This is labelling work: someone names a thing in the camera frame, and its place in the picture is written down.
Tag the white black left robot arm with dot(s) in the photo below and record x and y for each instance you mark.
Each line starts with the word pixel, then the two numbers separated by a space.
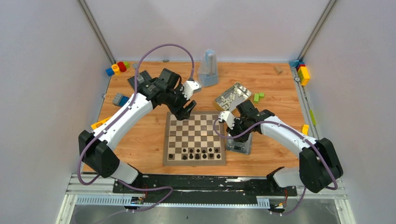
pixel 97 147

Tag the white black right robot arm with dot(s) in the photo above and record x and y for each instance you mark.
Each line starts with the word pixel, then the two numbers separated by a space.
pixel 319 166

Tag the dark grey lego plate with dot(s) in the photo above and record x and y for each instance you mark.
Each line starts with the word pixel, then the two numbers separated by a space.
pixel 138 83

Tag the blue metronome in plastic bag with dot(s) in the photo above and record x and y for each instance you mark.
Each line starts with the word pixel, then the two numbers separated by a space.
pixel 208 71

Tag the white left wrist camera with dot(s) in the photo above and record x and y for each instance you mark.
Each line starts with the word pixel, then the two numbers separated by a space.
pixel 190 87

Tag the blue toy block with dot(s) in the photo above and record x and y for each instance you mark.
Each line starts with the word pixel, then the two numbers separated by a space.
pixel 110 72

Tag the grey blue lego brick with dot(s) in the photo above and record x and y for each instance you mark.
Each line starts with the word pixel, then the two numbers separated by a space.
pixel 120 100

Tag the gold tin with white pieces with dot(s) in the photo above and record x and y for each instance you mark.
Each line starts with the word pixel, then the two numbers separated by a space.
pixel 233 96

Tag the yellow curved toy block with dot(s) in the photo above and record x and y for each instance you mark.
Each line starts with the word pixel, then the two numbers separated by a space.
pixel 305 129

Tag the small wooden block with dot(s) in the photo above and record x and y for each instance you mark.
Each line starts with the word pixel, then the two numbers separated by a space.
pixel 278 69

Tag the orange toy block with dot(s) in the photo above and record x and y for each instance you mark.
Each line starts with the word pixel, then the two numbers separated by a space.
pixel 99 123

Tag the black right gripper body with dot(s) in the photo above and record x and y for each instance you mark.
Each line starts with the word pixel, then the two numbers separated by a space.
pixel 239 127

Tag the wooden chess board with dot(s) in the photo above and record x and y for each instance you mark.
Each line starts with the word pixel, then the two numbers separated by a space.
pixel 197 132

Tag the stacked colourful blocks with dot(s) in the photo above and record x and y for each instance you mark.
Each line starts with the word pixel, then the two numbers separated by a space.
pixel 302 71

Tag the silver tin lid black pieces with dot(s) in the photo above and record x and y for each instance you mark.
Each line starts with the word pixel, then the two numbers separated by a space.
pixel 239 147

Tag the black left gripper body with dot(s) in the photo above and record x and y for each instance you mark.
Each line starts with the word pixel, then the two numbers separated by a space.
pixel 180 105

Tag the green toy block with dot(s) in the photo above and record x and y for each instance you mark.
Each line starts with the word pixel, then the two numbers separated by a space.
pixel 258 96

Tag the red round toy block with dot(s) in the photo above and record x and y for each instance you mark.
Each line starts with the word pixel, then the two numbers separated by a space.
pixel 122 66

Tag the yellow round toy block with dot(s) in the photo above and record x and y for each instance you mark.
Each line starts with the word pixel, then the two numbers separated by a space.
pixel 116 70

